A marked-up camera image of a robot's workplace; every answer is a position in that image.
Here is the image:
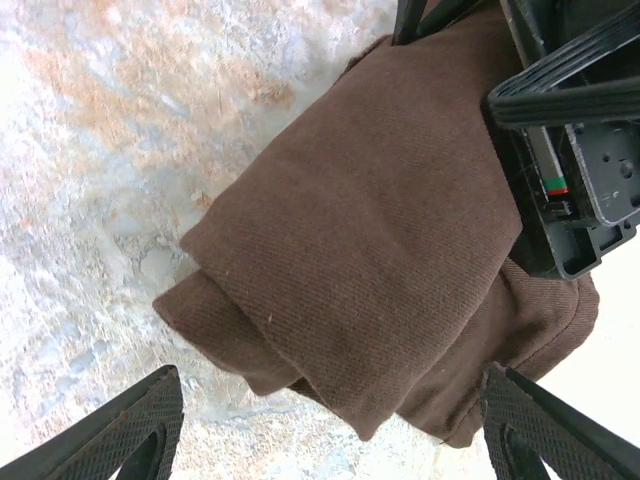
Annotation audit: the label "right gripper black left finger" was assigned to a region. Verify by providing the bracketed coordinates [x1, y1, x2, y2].
[0, 364, 186, 480]

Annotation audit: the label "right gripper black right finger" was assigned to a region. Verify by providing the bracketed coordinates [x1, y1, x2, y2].
[479, 363, 640, 480]

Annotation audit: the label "brown long pants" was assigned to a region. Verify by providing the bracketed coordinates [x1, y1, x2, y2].
[152, 0, 601, 449]

